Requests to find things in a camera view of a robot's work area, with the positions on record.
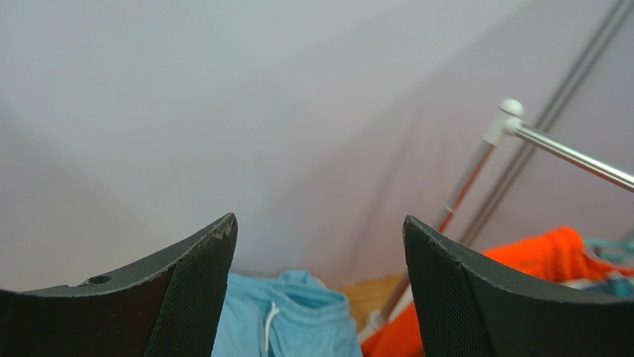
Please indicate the orange shorts back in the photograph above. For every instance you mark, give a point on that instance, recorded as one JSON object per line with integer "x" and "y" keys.
{"x": 557, "y": 256}

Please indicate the patterned blue orange shorts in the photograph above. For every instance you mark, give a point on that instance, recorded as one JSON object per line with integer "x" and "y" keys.
{"x": 615, "y": 284}

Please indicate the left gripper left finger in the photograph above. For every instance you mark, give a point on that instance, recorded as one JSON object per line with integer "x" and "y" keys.
{"x": 166, "y": 304}

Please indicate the light blue shorts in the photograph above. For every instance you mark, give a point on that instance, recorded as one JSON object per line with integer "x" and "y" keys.
{"x": 291, "y": 315}

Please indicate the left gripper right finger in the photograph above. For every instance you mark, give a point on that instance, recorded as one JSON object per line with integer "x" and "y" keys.
{"x": 469, "y": 305}

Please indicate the teal hanger back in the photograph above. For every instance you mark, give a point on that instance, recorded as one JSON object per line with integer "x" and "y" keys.
{"x": 616, "y": 252}

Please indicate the orange shorts front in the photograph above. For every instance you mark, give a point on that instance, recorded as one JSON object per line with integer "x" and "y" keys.
{"x": 398, "y": 338}

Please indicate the white perforated basket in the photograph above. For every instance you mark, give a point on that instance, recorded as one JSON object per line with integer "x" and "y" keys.
{"x": 377, "y": 303}

